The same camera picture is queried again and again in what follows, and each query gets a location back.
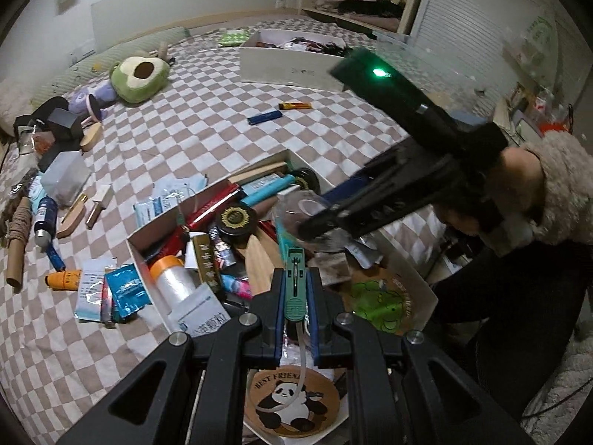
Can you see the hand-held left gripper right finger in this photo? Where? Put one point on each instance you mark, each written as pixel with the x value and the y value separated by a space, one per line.
pixel 311 315

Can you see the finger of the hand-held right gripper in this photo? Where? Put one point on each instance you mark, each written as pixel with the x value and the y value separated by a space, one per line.
pixel 384 171
pixel 366 211

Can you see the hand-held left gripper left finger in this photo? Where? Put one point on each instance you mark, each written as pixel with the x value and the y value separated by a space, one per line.
pixel 278 315

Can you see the green plastic clip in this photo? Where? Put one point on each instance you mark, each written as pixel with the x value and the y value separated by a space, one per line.
pixel 294 287

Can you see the black round tin gold emblem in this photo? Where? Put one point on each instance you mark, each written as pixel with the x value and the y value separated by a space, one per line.
pixel 305 178
pixel 238 222

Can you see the red glossy rectangular box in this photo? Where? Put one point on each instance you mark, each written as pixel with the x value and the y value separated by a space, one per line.
pixel 215 206

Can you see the white cardboard box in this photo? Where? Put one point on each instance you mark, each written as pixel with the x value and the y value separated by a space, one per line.
pixel 199 199

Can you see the person's right forearm fluffy sleeve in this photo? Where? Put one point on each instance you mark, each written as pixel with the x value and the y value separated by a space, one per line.
pixel 565 185

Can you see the dark items in long box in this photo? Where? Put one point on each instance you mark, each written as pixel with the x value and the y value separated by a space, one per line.
pixel 315 46

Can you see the person's right hand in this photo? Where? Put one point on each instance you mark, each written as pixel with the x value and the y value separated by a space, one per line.
pixel 521 185

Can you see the silver foil packet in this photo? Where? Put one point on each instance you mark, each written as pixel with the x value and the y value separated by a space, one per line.
pixel 366 252

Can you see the pink blue packet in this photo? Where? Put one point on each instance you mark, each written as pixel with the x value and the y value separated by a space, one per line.
pixel 236 285

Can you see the green frog coaster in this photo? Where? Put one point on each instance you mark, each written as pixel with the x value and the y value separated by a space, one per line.
pixel 384 301

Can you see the gold black box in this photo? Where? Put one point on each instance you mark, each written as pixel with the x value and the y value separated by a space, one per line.
pixel 206 264

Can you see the panda coaster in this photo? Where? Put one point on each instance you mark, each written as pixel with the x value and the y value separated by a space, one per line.
pixel 287 403

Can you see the white slatted door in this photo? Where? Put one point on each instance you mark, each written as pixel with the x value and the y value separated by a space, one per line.
pixel 463 18

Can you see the black clothes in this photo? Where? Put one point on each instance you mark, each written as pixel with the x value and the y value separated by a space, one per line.
pixel 370 7

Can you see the printed pale lighter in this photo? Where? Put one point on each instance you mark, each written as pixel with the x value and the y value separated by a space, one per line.
pixel 264 181

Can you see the tape roll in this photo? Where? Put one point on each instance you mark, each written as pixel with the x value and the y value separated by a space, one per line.
pixel 173 282

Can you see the orange lighter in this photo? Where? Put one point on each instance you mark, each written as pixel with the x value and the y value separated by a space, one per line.
pixel 295 105

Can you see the wooden block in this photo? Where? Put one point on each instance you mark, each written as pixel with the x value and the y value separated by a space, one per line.
pixel 257 172

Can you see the long white box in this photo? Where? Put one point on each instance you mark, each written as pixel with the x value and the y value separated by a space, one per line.
pixel 292 67

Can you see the dark blue lighter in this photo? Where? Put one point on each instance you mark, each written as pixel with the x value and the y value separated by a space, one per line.
pixel 264 117

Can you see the wrapped blue face mask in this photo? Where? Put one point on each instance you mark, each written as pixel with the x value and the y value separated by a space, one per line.
pixel 185 185

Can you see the red black packet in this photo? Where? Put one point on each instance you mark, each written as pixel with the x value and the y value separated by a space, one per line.
pixel 107 306

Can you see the person's black pants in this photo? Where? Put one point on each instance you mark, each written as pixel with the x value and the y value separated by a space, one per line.
pixel 519 310

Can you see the white printed sachet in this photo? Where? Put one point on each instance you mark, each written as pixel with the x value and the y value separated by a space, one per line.
pixel 92 292

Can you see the green packet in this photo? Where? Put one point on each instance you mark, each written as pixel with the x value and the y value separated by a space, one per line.
pixel 234 36

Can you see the lip gloss with white cap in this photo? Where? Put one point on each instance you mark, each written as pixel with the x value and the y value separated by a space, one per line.
pixel 99 206

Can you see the orange tube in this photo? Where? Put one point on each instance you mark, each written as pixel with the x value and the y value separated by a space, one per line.
pixel 65 280

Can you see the wooden oval brush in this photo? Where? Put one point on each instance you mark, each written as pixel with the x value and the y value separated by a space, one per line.
pixel 72 222

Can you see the gold tube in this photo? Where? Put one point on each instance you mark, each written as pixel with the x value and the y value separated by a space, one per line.
pixel 81 199

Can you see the white headboard panel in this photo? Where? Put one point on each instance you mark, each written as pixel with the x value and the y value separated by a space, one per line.
pixel 185 4

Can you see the dark blue bottle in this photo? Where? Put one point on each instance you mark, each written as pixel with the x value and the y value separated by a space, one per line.
pixel 46 218

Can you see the translucent plastic box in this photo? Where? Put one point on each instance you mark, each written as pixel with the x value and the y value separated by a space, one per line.
pixel 65 178

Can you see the white fluffy rug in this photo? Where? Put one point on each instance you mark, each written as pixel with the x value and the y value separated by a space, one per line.
pixel 565 380

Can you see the avocado plush toy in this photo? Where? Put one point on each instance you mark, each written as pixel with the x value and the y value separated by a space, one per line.
pixel 134 85

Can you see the cardboard tube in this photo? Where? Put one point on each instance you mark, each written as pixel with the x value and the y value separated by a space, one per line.
pixel 16 259

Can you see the white teal tube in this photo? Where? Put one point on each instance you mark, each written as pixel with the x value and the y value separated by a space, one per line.
pixel 34 190

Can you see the black flat box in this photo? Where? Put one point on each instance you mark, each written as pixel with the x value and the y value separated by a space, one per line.
pixel 53 157

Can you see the purple plush toy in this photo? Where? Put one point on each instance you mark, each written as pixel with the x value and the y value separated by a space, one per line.
pixel 106 92

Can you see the black cube box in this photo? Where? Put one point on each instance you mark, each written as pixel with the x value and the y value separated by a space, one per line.
pixel 62 125

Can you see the clear plastic bag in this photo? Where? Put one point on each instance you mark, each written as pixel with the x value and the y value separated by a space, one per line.
pixel 32 141

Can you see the black cloth bag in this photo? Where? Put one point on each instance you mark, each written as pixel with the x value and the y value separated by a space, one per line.
pixel 41 111

